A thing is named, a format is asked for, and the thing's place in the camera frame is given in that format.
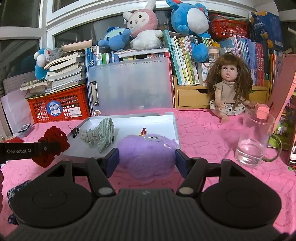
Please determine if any navy floral fabric scrunchie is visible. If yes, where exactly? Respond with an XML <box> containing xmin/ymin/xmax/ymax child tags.
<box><xmin>6</xmin><ymin>179</ymin><xmax>32</xmax><ymax>225</ymax></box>

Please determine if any stack of books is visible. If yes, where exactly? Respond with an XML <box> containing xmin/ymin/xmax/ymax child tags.
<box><xmin>20</xmin><ymin>40</ymin><xmax>92</xmax><ymax>95</ymax></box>

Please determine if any red booklet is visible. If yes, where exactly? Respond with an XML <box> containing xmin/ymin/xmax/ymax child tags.
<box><xmin>1</xmin><ymin>137</ymin><xmax>24</xmax><ymax>143</ymax></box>

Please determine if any wooden drawer organizer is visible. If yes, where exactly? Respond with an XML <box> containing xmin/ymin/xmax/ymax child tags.
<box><xmin>173</xmin><ymin>76</ymin><xmax>270</xmax><ymax>109</ymax></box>

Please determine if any small calculator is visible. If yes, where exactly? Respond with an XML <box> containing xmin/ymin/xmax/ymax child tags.
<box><xmin>18</xmin><ymin>123</ymin><xmax>31</xmax><ymax>133</ymax></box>

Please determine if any blue white round plush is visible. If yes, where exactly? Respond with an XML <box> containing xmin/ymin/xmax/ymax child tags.
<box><xmin>166</xmin><ymin>0</ymin><xmax>211</xmax><ymax>38</ymax></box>

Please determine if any pink white bunny plush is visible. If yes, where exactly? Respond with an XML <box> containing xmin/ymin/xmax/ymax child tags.
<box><xmin>123</xmin><ymin>1</ymin><xmax>163</xmax><ymax>51</ymax></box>

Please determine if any pink house-shaped stand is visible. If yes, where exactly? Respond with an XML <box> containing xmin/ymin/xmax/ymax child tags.
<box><xmin>267</xmin><ymin>54</ymin><xmax>296</xmax><ymax>150</ymax></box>

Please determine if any red crochet scrunchie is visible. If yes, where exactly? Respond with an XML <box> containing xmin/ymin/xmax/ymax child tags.
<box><xmin>32</xmin><ymin>126</ymin><xmax>70</xmax><ymax>168</ymax></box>

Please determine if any yellow red crochet band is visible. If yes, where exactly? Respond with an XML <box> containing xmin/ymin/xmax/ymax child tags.
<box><xmin>140</xmin><ymin>128</ymin><xmax>147</xmax><ymax>136</ymax></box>

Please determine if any blue flat plush toy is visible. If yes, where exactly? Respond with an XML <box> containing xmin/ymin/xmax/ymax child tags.
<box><xmin>98</xmin><ymin>27</ymin><xmax>132</xmax><ymax>51</ymax></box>

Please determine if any red wire basket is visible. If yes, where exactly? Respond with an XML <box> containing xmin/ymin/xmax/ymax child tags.
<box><xmin>209</xmin><ymin>14</ymin><xmax>249</xmax><ymax>40</ymax></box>

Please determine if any clear glass mug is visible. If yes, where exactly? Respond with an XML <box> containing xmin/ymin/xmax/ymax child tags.
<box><xmin>235</xmin><ymin>109</ymin><xmax>282</xmax><ymax>167</ymax></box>

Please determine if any translucent plastic clipboard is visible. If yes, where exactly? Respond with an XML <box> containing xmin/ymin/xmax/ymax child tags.
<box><xmin>87</xmin><ymin>57</ymin><xmax>173</xmax><ymax>116</ymax></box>

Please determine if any row of upright books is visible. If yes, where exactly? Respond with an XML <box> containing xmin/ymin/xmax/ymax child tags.
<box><xmin>85</xmin><ymin>30</ymin><xmax>283</xmax><ymax>86</ymax></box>

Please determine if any green checkered scrunchie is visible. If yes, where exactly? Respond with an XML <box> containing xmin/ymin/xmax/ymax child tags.
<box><xmin>81</xmin><ymin>118</ymin><xmax>115</xmax><ymax>153</ymax></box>

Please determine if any blue cardboard box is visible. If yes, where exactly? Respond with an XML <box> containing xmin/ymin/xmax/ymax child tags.
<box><xmin>250</xmin><ymin>11</ymin><xmax>283</xmax><ymax>51</ymax></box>

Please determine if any purple fluffy scrunchie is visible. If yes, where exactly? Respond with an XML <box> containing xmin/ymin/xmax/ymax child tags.
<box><xmin>117</xmin><ymin>133</ymin><xmax>179</xmax><ymax>182</ymax></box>

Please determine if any smartphone on stand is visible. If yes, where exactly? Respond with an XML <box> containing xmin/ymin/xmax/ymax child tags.
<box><xmin>288</xmin><ymin>141</ymin><xmax>296</xmax><ymax>166</ymax></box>

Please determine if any blue doraemon plush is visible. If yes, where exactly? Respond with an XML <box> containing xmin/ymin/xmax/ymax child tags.
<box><xmin>34</xmin><ymin>48</ymin><xmax>52</xmax><ymax>80</ymax></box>

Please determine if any red plastic crate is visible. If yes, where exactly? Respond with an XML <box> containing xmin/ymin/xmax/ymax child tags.
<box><xmin>27</xmin><ymin>84</ymin><xmax>90</xmax><ymax>123</ymax></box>

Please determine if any black binder clip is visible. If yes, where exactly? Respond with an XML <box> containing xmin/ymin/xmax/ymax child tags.
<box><xmin>68</xmin><ymin>123</ymin><xmax>79</xmax><ymax>138</ymax></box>

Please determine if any brown-haired baby doll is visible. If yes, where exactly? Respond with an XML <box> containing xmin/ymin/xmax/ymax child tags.
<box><xmin>206</xmin><ymin>53</ymin><xmax>254</xmax><ymax>123</ymax></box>

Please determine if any small cartoon sticker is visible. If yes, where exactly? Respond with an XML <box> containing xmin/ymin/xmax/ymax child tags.
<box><xmin>93</xmin><ymin>110</ymin><xmax>101</xmax><ymax>116</ymax></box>

